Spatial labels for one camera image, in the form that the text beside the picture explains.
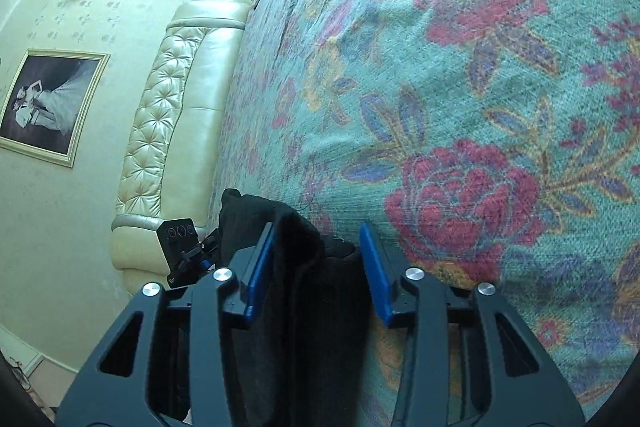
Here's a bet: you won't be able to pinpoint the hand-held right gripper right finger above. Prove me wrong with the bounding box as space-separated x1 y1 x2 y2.
359 221 587 427

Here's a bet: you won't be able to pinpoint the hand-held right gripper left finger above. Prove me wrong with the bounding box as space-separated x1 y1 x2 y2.
56 222 275 427

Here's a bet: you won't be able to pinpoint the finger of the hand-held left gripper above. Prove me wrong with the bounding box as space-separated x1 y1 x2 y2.
192 227 223 275

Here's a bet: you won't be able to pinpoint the black pants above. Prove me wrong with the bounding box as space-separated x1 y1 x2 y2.
218 188 375 427

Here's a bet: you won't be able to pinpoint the cream tufted headboard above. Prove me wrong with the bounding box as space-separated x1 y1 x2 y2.
110 0 254 291

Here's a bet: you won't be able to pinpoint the floral bedspread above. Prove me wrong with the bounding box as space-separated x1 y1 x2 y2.
207 0 640 427

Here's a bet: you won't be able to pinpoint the framed wall photo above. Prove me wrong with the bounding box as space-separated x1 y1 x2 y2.
0 49 112 168

